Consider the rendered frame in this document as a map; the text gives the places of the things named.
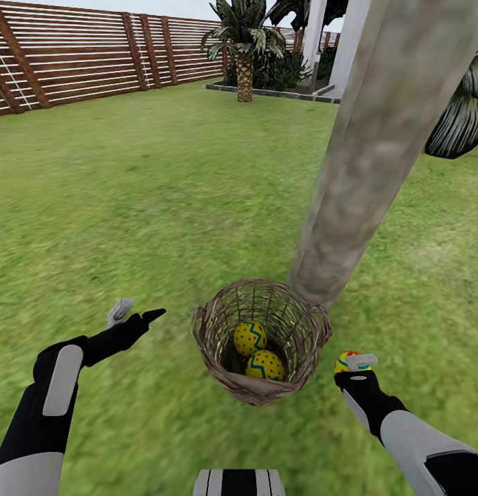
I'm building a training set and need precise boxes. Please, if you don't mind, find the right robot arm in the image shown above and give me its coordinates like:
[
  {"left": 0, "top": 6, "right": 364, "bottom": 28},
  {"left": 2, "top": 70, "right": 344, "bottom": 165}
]
[{"left": 335, "top": 353, "right": 478, "bottom": 496}]

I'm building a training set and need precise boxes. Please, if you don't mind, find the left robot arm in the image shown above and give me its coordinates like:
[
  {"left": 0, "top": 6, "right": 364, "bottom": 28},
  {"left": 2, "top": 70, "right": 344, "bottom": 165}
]
[{"left": 0, "top": 297, "right": 167, "bottom": 496}]

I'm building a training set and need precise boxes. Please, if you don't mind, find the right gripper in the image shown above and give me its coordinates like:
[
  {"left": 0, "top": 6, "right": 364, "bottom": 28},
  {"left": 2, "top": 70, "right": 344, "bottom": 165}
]
[{"left": 335, "top": 370, "right": 380, "bottom": 392}]

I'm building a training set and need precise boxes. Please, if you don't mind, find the easter egg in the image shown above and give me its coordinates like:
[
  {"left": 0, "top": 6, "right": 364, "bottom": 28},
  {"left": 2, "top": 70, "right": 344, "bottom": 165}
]
[
  {"left": 232, "top": 318, "right": 270, "bottom": 358},
  {"left": 243, "top": 348, "right": 284, "bottom": 382},
  {"left": 335, "top": 351, "right": 371, "bottom": 374}
]

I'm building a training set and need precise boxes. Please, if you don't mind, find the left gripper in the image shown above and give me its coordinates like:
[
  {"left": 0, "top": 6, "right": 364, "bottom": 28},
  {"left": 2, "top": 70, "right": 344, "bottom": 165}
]
[{"left": 104, "top": 308, "right": 167, "bottom": 355}]

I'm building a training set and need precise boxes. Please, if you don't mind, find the wicker basket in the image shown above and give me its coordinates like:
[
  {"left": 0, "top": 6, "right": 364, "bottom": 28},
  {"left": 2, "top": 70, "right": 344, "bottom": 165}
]
[{"left": 191, "top": 278, "right": 333, "bottom": 406}]

